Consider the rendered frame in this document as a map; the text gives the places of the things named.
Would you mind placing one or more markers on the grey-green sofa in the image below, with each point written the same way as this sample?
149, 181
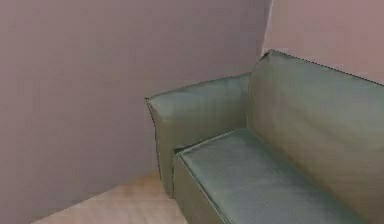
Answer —
266, 160

